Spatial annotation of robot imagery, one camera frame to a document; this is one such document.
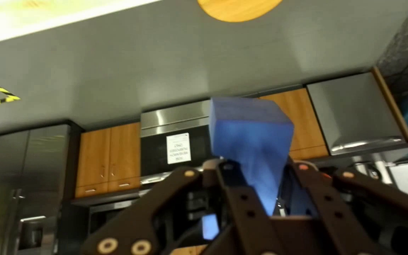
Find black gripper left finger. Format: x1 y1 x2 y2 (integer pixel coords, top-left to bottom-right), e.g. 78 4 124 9
79 159 280 255

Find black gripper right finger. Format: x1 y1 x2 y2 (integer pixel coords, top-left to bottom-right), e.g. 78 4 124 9
286 161 408 255

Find blue curved square block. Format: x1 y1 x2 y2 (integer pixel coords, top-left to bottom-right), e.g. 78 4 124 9
208 96 294 215

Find white paper sign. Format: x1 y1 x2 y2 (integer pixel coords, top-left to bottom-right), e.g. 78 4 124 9
165 133 191 164

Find built-in black microwave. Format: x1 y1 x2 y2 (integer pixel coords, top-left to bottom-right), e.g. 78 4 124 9
140 99 212 184

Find stainless steel range hood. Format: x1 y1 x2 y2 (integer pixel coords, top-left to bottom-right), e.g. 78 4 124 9
306 72 408 155

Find wooden upper cabinets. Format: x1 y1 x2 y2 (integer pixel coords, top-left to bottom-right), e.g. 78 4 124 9
73 86 330 199

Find stainless steel refrigerator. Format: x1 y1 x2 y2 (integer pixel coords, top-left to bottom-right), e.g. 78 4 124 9
0 123 80 255

